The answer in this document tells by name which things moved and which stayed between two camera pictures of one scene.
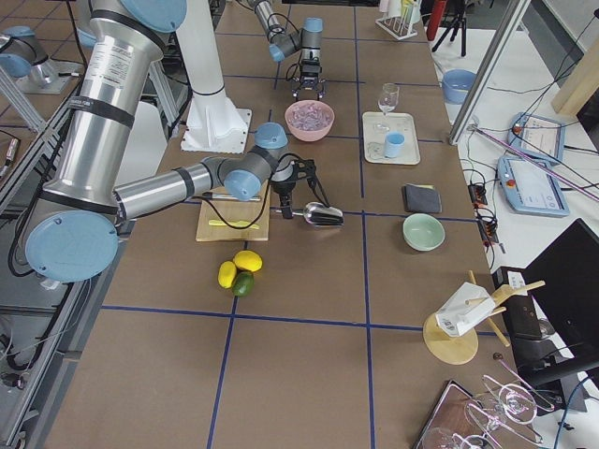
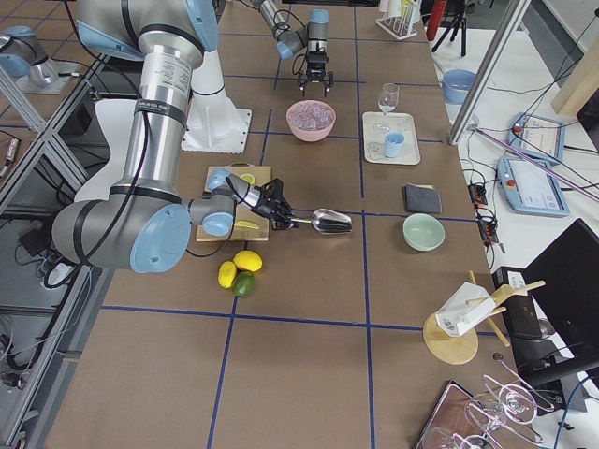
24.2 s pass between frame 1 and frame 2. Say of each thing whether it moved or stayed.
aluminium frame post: stayed
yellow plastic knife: stayed
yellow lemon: stayed
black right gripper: moved
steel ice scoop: moved
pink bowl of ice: stayed
